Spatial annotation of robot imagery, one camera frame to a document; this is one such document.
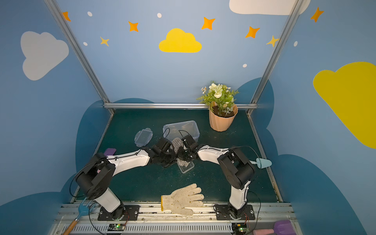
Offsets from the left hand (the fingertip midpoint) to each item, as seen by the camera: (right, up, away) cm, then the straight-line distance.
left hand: (183, 160), depth 87 cm
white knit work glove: (-2, -20, -9) cm, 21 cm away
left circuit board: (-32, -29, -16) cm, 46 cm away
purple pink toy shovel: (+49, -29, -16) cm, 59 cm away
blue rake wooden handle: (-51, -23, -13) cm, 57 cm away
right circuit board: (+29, -30, -16) cm, 45 cm away
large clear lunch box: (-2, +19, -6) cm, 20 cm away
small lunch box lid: (-30, +13, +18) cm, 37 cm away
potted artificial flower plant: (+23, +38, +5) cm, 44 cm away
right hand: (-4, +3, +5) cm, 7 cm away
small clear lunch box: (+1, -6, +3) cm, 7 cm away
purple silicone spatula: (-50, +4, +10) cm, 51 cm away
